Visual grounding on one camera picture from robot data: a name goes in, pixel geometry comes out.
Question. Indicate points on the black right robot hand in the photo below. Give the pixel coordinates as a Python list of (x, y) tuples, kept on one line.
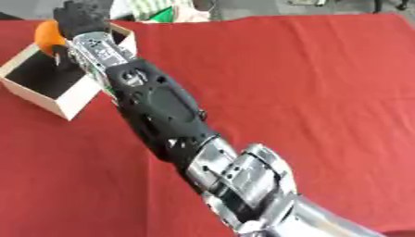
[(81, 17)]

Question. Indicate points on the green and white striped bag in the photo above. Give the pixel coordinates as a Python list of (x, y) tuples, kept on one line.
[(154, 9)]

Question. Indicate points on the tan cardboard box black inside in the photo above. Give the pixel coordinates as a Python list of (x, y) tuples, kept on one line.
[(43, 77)]

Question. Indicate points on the silver and black right robot arm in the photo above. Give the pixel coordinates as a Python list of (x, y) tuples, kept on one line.
[(162, 108)]

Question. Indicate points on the black chair base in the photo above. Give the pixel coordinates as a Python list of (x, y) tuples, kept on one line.
[(391, 4)]

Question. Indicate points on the orange ball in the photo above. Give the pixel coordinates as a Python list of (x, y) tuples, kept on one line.
[(46, 35)]

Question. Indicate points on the pale pink bag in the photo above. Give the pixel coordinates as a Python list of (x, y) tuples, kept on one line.
[(192, 14)]

